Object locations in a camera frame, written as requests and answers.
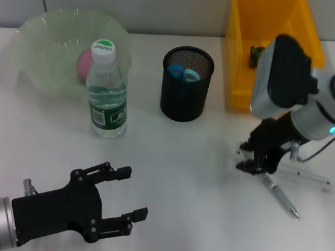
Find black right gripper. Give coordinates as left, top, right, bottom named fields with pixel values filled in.
left=234, top=106, right=306, bottom=181

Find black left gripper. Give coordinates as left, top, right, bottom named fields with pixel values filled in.
left=5, top=150, right=155, bottom=251

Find silver ballpoint pen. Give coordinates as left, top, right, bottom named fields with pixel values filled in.
left=255, top=170, right=305, bottom=219

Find clear plastic ruler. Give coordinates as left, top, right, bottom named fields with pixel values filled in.
left=231, top=142, right=335, bottom=194

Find clear bottle green label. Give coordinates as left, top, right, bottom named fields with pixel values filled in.
left=79, top=36, right=138, bottom=141

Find blue teal scissors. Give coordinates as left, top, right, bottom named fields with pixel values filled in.
left=165, top=63, right=202, bottom=84

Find pink peach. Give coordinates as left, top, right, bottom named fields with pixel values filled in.
left=74, top=47, right=94, bottom=84

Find black mesh pen holder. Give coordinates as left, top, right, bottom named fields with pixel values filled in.
left=155, top=43, right=217, bottom=125

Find pale green glass fruit bowl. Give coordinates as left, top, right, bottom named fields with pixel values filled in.
left=6, top=1, right=138, bottom=109

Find left gripper silver plug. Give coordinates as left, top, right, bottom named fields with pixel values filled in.
left=21, top=177, right=39, bottom=198

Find yellow plastic bin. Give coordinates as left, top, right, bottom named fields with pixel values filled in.
left=217, top=0, right=333, bottom=118

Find right gripper cable silver plug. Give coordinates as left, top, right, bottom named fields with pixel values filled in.
left=288, top=113, right=335, bottom=167

